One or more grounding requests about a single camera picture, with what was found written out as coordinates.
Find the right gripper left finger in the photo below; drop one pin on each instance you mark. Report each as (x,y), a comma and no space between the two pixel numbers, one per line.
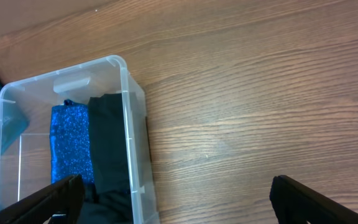
(60,202)

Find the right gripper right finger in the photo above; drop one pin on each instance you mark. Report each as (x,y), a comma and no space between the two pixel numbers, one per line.
(295,203)

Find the black cloth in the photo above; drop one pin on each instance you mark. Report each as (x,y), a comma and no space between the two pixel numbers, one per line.
(107,144)
(114,205)

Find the blue glitter fabric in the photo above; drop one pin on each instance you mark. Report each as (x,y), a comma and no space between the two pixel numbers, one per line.
(70,142)

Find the clear plastic storage bin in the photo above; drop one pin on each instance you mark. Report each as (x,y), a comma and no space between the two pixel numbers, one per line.
(25,114)

